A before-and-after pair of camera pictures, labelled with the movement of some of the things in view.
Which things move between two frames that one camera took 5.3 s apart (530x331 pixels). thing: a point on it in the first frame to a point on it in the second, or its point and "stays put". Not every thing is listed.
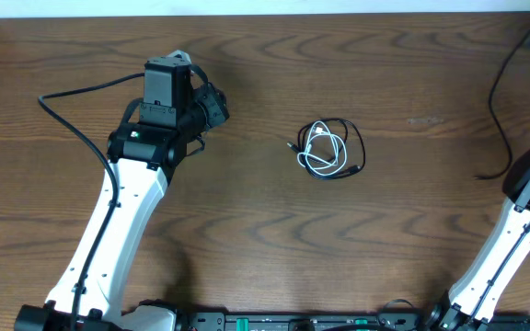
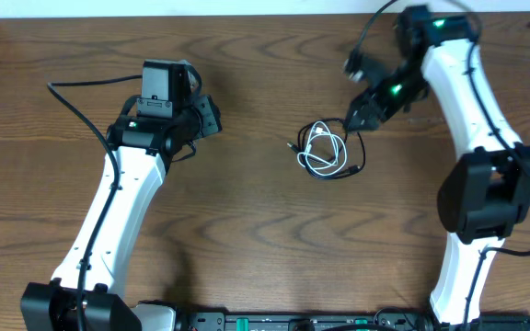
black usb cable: [330, 148] stays put
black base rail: [388, 320] stays put
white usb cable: [330, 164] stays put
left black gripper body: [213, 106] to [209, 116]
